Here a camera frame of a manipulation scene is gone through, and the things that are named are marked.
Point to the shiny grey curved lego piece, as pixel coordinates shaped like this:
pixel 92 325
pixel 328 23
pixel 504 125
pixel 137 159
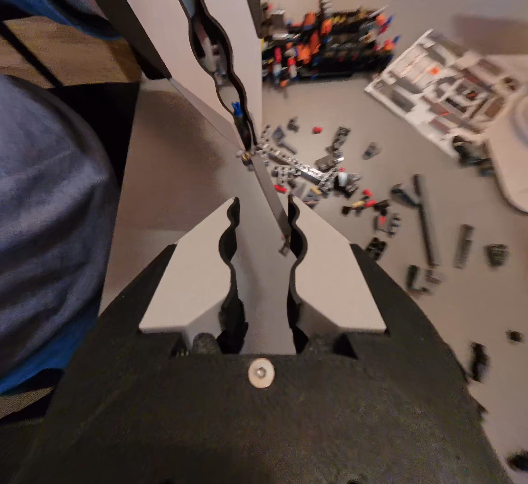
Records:
pixel 371 151

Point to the person's blue clothed torso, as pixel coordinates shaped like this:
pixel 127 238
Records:
pixel 49 203

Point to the dark grey lego wedge panel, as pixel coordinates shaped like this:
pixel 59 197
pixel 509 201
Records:
pixel 402 195

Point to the white desk stand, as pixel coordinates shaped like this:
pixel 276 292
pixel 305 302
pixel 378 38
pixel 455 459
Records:
pixel 509 154

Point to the long light grey lego beam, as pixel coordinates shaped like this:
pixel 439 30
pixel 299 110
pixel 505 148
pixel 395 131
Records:
pixel 297 166

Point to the sticker sheet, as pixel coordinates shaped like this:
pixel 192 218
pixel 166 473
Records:
pixel 445 83

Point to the lego car chassis assembly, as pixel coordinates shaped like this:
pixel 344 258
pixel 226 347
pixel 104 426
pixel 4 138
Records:
pixel 326 44

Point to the dark grey lego hinge piece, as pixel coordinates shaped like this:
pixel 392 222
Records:
pixel 387 222

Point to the grey lego connector blue pin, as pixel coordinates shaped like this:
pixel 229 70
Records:
pixel 236 109

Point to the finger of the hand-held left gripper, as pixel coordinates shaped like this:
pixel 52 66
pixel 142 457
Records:
pixel 243 38
pixel 165 30

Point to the long dark grey lego plate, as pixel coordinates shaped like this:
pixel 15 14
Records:
pixel 425 220

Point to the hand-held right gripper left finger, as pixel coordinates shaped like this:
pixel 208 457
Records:
pixel 189 286

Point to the dark grey lego connector block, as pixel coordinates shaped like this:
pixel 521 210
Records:
pixel 420 279

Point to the long dark grey lego beam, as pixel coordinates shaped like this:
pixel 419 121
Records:
pixel 270 199

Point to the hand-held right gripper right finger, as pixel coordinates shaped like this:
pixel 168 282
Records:
pixel 334 286

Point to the dark grey lego pin connector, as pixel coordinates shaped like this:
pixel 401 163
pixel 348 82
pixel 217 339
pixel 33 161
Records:
pixel 293 123

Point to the black three-hole lego beam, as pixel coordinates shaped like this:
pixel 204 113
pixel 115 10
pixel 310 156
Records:
pixel 373 244
pixel 381 252

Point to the dark grey curved lego half-beam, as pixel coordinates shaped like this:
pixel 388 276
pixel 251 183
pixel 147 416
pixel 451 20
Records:
pixel 497 255

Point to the large black lego slope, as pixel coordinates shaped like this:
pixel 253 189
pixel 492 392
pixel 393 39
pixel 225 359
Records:
pixel 352 189

